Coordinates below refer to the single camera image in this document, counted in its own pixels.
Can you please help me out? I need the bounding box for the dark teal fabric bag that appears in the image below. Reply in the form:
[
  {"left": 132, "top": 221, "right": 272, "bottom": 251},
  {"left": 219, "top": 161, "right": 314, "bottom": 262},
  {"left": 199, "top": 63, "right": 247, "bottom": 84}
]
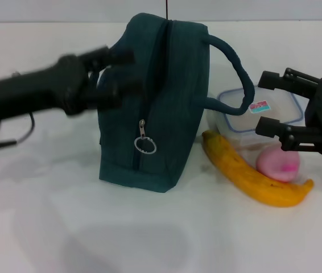
[{"left": 97, "top": 13, "right": 256, "bottom": 194}]

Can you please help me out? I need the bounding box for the yellow banana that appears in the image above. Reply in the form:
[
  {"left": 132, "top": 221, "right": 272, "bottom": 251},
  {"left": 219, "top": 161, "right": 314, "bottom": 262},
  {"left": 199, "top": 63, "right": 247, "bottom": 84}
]
[{"left": 201, "top": 130, "right": 315, "bottom": 208}]

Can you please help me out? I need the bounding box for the clear plastic food container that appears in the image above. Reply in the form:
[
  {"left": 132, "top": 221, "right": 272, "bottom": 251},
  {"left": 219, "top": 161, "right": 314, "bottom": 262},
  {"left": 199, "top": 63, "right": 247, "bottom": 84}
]
[{"left": 217, "top": 86, "right": 304, "bottom": 150}]

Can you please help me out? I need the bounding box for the pink peach toy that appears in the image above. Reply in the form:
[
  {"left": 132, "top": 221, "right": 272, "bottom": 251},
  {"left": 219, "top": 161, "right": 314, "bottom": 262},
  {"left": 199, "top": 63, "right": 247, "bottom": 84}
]
[{"left": 256, "top": 149, "right": 301, "bottom": 183}]

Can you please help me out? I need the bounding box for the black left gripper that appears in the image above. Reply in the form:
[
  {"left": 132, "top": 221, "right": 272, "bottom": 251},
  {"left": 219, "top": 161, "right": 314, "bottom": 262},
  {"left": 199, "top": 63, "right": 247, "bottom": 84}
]
[{"left": 0, "top": 47, "right": 141, "bottom": 122}]

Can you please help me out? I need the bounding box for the left arm grey cable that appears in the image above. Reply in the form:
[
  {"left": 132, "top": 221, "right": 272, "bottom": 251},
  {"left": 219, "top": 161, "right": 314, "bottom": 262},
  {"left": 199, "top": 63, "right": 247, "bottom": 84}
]
[{"left": 0, "top": 112, "right": 35, "bottom": 150}]

